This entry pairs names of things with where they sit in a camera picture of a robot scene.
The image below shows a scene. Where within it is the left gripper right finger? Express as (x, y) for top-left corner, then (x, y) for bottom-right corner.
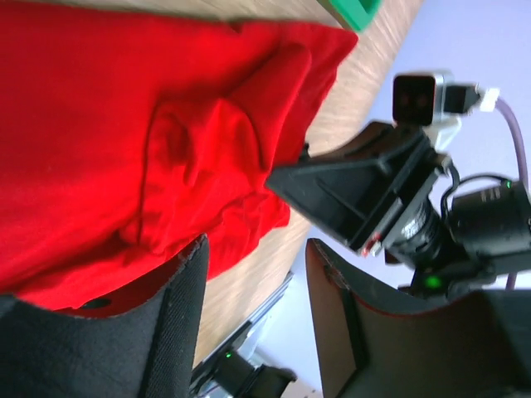
(305, 239), (530, 397)

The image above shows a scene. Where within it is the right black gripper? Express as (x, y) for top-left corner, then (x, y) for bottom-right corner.
(266, 122), (465, 265)

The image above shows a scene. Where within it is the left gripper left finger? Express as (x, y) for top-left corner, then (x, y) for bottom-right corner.
(1, 235), (209, 397)

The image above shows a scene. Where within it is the red t shirt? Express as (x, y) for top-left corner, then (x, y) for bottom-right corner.
(1, 1), (358, 310)

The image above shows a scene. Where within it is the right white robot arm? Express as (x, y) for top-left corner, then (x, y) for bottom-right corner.
(266, 121), (530, 299)

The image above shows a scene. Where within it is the green plastic tray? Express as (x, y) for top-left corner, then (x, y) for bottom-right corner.
(318, 0), (382, 32)

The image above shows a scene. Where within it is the aluminium front rail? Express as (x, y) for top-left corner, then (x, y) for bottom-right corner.
(192, 271), (293, 373)

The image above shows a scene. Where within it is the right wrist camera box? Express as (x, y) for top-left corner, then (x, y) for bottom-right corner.
(392, 70), (500, 151)

